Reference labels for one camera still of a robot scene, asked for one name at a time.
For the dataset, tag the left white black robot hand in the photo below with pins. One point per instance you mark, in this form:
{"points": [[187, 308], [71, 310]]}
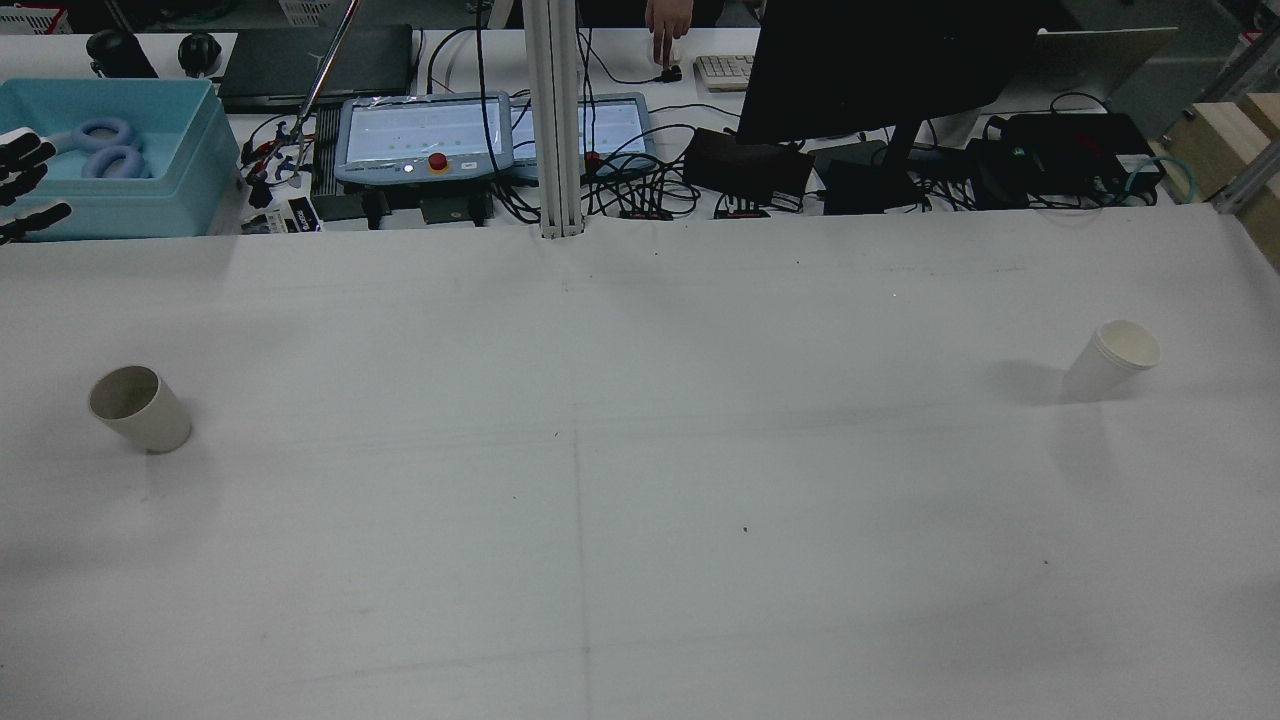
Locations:
{"points": [[30, 155]]}

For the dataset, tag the beige cup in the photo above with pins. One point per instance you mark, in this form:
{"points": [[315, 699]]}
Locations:
{"points": [[140, 410]]}

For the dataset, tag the white paper cups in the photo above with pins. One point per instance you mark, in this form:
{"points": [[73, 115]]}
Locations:
{"points": [[1105, 365]]}

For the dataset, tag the pale blue headphones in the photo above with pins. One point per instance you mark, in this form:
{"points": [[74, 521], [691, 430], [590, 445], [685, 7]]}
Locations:
{"points": [[115, 147]]}

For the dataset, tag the black round device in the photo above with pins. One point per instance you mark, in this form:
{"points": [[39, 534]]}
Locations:
{"points": [[118, 52], [200, 52]]}

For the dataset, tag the red white box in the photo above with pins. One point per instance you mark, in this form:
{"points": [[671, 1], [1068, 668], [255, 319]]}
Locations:
{"points": [[30, 18]]}

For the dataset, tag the light blue plastic bin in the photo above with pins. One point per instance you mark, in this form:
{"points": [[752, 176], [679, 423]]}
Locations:
{"points": [[180, 150]]}

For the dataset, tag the dark closed laptop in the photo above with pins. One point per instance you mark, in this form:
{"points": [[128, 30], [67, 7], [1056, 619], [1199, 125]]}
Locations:
{"points": [[310, 65]]}

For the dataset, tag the black ribbed panel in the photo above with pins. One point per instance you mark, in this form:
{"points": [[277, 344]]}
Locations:
{"points": [[328, 150]]}

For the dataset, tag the thin metal rod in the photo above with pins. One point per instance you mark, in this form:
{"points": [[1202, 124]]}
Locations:
{"points": [[325, 70]]}

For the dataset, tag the white plastic basket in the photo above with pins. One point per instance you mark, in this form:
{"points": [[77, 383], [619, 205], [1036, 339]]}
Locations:
{"points": [[310, 10]]}

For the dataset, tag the grey teach pendant red button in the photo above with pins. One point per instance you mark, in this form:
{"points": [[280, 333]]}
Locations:
{"points": [[420, 130]]}

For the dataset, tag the black power strip orange switches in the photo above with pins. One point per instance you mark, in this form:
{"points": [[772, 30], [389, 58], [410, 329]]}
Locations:
{"points": [[742, 213], [645, 214]]}

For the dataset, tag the black computer mouse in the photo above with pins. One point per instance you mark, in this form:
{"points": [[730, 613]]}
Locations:
{"points": [[670, 74]]}

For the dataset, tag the person's bare hand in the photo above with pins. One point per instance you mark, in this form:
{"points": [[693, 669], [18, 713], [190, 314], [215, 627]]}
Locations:
{"points": [[668, 25]]}

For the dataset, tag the beige keyboard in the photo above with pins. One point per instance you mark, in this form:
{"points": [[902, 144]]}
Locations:
{"points": [[725, 72]]}

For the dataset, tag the black rectangular box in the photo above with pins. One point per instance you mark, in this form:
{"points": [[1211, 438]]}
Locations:
{"points": [[745, 160]]}

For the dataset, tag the black monitor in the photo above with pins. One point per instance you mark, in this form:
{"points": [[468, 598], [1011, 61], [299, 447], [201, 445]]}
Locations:
{"points": [[880, 70]]}

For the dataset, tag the large black electronics box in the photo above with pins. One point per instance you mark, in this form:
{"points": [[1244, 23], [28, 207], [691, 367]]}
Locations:
{"points": [[1070, 140]]}

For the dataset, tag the white flat panel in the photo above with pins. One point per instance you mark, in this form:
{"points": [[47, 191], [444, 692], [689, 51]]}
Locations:
{"points": [[1100, 60]]}

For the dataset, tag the wooden block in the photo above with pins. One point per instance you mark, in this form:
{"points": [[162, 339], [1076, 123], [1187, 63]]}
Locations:
{"points": [[1215, 130]]}

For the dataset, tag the aluminium profile post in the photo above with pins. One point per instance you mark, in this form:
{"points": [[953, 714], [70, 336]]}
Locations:
{"points": [[553, 120]]}

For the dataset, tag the aluminium frame rail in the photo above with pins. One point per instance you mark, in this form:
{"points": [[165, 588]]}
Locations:
{"points": [[1245, 190]]}

